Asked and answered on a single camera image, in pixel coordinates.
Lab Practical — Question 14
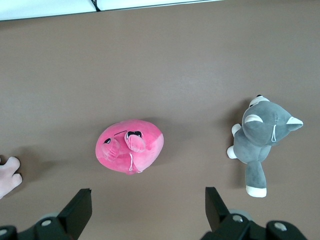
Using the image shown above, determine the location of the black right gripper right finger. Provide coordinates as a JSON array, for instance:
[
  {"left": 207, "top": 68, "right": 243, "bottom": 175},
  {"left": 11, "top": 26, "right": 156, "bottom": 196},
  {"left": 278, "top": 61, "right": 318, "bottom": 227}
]
[{"left": 204, "top": 186, "right": 251, "bottom": 240}]

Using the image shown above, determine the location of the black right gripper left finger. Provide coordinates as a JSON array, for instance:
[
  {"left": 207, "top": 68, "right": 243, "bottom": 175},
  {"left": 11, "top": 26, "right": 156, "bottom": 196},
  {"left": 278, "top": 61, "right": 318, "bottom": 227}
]
[{"left": 56, "top": 188, "right": 93, "bottom": 240}]

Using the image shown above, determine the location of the pink round plush toy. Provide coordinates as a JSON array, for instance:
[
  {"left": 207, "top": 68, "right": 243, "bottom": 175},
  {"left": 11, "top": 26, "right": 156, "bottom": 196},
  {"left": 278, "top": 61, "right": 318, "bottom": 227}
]
[{"left": 94, "top": 119, "right": 165, "bottom": 176}]

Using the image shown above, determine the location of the small white pink plush toy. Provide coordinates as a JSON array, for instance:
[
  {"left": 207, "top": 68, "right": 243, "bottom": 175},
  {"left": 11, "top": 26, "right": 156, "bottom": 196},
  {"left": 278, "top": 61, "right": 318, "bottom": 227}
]
[{"left": 0, "top": 155, "right": 23, "bottom": 200}]

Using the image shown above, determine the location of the grey white husky plush toy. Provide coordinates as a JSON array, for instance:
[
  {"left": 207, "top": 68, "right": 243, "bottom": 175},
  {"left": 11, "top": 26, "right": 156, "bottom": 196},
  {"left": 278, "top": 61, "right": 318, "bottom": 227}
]
[{"left": 226, "top": 94, "right": 304, "bottom": 199}]

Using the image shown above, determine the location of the black cable over rail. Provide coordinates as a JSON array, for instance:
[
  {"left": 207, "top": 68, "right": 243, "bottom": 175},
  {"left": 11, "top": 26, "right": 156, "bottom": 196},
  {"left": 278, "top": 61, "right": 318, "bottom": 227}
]
[{"left": 89, "top": 0, "right": 102, "bottom": 12}]

